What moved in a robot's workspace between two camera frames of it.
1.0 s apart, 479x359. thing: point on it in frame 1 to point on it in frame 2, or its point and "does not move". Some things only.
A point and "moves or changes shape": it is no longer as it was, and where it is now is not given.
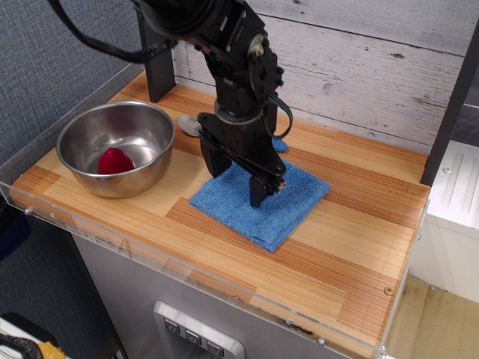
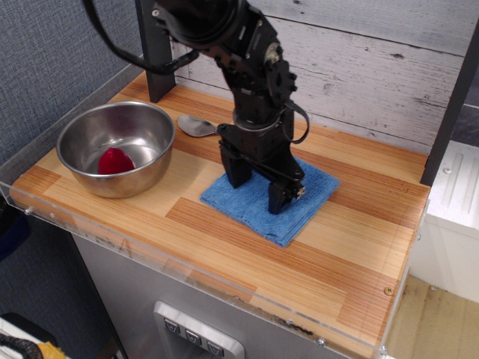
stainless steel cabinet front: (130, 281) does not move
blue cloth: (227, 199) moves or changes shape
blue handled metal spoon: (191, 125) does not move
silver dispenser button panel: (179, 335) does not move
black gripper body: (245, 144) to (268, 152)
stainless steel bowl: (144, 132) does not move
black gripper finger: (259, 190) to (278, 198)
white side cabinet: (446, 255) does not move
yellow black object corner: (32, 350) does not move
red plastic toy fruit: (113, 160) does not move
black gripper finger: (216, 161) to (238, 170)
